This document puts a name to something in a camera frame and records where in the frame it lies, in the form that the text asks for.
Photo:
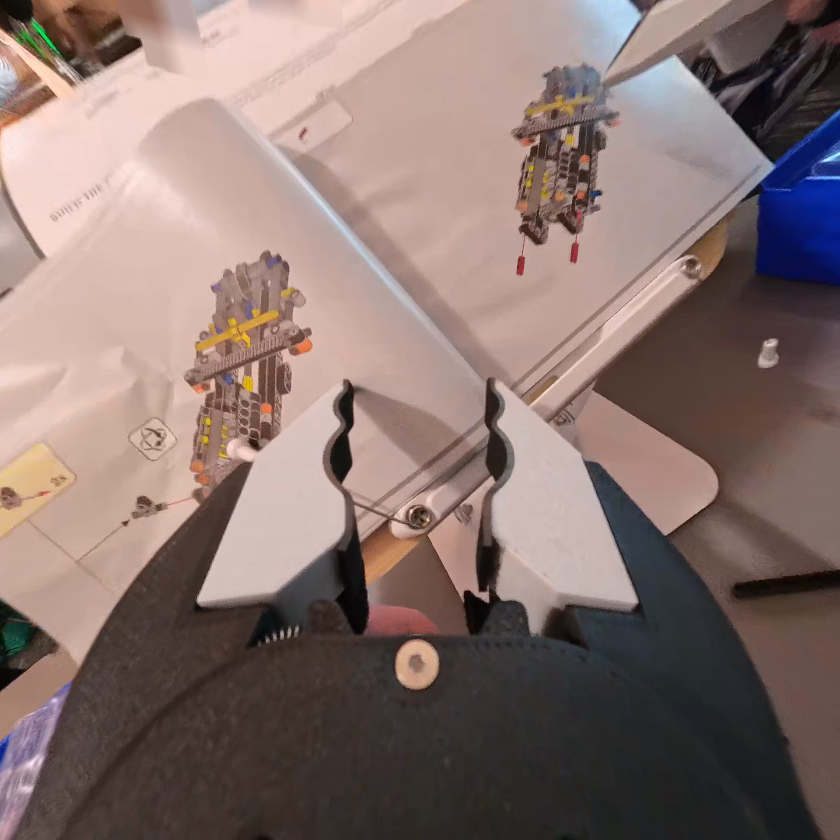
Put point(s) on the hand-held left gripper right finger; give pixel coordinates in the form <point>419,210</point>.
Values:
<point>558,518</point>

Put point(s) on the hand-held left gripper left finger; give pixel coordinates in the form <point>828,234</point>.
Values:
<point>282,505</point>

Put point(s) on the lego instruction booklet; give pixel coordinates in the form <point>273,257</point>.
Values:
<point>420,197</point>

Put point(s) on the long black lego axle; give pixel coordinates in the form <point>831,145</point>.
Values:
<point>787,583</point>

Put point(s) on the clear bags of lego parts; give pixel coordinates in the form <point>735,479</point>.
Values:
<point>26,754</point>

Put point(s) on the small white plastic peg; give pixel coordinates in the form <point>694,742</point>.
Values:
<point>768,352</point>

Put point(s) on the blue plastic bin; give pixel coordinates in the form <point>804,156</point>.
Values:
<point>800,223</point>

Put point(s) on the white printed paper sheet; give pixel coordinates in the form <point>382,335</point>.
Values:
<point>275,72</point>

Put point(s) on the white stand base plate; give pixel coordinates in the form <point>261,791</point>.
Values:
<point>656,459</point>

